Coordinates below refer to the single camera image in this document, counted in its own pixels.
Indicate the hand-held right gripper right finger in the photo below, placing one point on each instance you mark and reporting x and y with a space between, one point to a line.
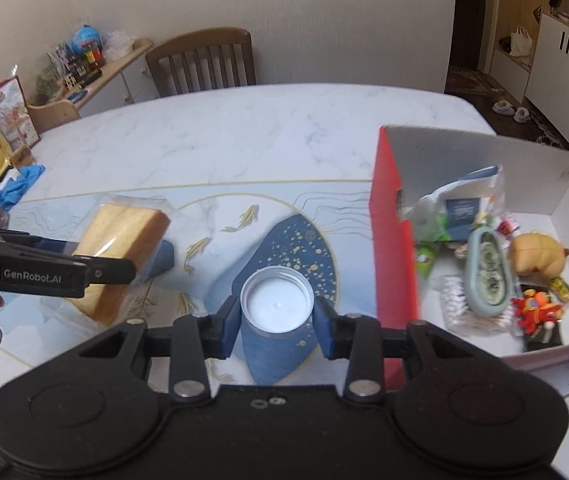
324 327

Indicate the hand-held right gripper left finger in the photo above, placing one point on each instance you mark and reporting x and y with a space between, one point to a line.
227 327

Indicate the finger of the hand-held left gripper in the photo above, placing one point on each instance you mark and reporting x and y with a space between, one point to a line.
52 247
29 275

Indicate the white metal jar lid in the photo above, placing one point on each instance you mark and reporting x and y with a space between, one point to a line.
277 302

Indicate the yellow cake slice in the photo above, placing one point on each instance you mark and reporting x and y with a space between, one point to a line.
119 240

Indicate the red cardboard box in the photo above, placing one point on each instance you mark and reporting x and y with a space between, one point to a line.
394 260

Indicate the cotton swab pack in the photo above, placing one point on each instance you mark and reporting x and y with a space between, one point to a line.
457 305

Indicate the mint green round case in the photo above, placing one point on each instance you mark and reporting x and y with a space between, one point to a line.
487 270

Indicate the tissue packet dark label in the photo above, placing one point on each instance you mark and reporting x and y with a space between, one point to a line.
459 205

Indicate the black snack packet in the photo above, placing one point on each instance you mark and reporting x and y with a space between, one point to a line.
539 343

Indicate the tan round figure toy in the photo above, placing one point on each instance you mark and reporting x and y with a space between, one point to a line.
537 255

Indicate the yellow candy packet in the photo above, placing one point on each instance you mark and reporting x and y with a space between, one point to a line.
564 289

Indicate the small light wood chair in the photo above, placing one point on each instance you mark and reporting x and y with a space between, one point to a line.
54 115

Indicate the red printed box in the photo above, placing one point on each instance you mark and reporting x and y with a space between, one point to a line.
9 112

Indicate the light wood sideboard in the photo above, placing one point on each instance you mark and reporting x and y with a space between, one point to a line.
124 72

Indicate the blue globe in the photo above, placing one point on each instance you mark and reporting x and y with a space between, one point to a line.
86 39

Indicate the clear plastic bag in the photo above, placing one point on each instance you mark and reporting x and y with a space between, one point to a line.
119 44

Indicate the dark wooden chair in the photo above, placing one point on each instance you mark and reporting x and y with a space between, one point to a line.
199 65

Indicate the grey slipper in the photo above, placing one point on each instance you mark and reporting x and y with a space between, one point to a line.
502 107
522 114

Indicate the patterned door rug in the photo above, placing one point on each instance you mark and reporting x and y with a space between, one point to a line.
469 82

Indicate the white tote bag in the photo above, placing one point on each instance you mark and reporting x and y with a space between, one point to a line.
521 41

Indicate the lower white cabinet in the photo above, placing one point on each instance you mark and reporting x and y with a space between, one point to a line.
564 75

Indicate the dark door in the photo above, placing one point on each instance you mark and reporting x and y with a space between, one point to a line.
474 10

